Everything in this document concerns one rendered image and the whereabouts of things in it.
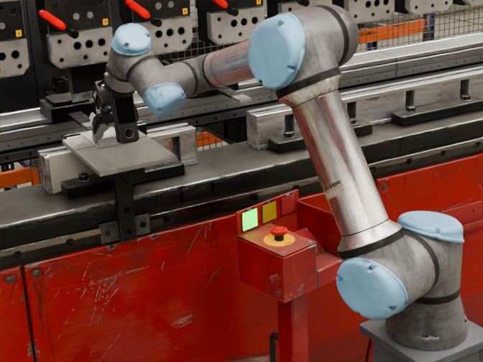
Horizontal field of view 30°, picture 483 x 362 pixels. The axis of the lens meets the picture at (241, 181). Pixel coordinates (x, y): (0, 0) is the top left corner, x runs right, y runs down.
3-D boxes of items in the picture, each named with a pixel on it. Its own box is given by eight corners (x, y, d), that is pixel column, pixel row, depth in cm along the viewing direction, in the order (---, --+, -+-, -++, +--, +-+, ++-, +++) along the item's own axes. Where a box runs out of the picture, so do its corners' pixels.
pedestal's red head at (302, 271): (284, 304, 204) (282, 231, 197) (238, 281, 215) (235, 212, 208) (345, 275, 216) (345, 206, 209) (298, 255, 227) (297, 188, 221)
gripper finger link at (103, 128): (90, 126, 210) (105, 102, 204) (98, 146, 208) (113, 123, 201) (77, 126, 208) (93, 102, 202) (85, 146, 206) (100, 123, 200)
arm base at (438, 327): (485, 334, 167) (488, 286, 163) (423, 360, 159) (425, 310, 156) (428, 302, 179) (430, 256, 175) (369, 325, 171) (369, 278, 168)
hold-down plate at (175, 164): (68, 200, 210) (67, 187, 209) (61, 192, 215) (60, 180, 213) (185, 174, 223) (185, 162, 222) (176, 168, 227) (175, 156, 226)
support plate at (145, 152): (100, 177, 191) (99, 172, 190) (62, 144, 212) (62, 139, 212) (177, 160, 198) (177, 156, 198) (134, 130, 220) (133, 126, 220)
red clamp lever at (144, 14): (131, -2, 202) (163, 21, 208) (124, -4, 206) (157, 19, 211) (126, 5, 202) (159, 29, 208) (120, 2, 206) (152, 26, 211)
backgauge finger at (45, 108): (70, 138, 217) (68, 119, 215) (39, 113, 239) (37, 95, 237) (117, 130, 222) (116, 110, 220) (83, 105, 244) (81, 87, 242)
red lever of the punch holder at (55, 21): (44, 8, 194) (80, 33, 199) (39, 6, 197) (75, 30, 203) (39, 16, 194) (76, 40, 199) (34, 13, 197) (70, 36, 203)
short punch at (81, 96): (73, 103, 211) (69, 64, 208) (70, 101, 213) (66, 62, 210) (113, 96, 216) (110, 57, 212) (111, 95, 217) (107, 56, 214)
